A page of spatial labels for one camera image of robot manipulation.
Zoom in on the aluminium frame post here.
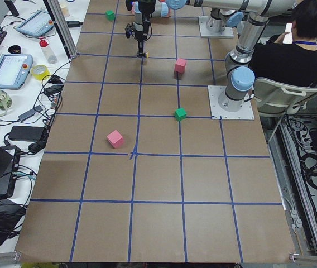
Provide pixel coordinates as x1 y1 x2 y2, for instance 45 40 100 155
43 0 78 60

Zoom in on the near blue teach pendant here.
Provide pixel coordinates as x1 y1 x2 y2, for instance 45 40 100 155
0 54 33 90

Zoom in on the far blue teach pendant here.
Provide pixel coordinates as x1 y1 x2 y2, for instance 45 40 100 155
16 11 54 37

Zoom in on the black power adapter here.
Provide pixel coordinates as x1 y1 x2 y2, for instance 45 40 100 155
8 126 45 142

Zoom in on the pink cube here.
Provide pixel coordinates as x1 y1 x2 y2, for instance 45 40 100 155
174 58 187 74
107 130 124 149

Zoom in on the white office chair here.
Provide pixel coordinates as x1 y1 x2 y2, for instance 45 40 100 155
253 78 317 140

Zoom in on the green cube by bin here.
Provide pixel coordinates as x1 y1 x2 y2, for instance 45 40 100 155
105 10 116 21

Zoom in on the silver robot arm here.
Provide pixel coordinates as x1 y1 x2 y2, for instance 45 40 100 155
126 0 294 67
125 1 243 58

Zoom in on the pink cube near centre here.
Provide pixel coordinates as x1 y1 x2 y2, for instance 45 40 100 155
107 130 124 149

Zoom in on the clear squeeze bottle red cap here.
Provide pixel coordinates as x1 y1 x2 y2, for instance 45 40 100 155
39 38 57 64

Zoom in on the black small power brick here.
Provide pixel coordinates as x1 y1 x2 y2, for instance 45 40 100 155
66 21 83 28

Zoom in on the yellow tape roll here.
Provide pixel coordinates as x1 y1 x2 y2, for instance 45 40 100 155
30 65 51 81

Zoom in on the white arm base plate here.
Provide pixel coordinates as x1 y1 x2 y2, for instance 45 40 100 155
208 85 254 120
198 16 234 39

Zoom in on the green cube near base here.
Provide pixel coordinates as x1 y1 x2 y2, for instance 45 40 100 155
174 108 187 121

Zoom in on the black round cup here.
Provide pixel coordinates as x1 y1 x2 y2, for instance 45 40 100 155
8 45 22 54

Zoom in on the person in black shirt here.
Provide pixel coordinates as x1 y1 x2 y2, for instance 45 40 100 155
249 1 317 87

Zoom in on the blue teach pendant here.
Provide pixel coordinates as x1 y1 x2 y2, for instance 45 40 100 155
16 11 54 37
0 54 33 90

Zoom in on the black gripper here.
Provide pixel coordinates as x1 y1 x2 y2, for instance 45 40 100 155
135 31 148 55
138 0 156 11

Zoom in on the pink cube far side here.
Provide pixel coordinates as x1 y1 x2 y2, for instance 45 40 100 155
174 58 187 74

